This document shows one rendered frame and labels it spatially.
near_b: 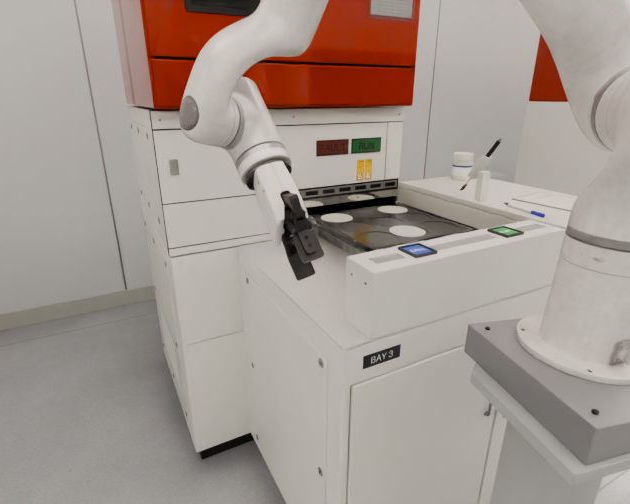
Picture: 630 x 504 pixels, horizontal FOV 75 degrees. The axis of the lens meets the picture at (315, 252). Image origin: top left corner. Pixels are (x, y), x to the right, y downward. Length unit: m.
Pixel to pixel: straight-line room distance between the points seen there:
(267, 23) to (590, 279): 0.57
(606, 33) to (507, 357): 0.46
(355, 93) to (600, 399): 1.00
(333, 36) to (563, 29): 0.76
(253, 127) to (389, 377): 0.55
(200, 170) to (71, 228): 1.63
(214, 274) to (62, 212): 1.56
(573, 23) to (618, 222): 0.26
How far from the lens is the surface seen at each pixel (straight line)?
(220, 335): 1.41
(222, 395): 1.54
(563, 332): 0.74
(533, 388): 0.70
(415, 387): 0.96
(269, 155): 0.62
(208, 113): 0.61
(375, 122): 1.45
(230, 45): 0.62
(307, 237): 0.56
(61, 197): 2.71
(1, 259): 2.84
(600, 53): 0.71
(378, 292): 0.77
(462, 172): 1.60
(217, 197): 1.24
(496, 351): 0.74
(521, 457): 0.87
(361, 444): 0.96
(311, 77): 1.26
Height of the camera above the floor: 1.25
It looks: 21 degrees down
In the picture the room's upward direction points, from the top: straight up
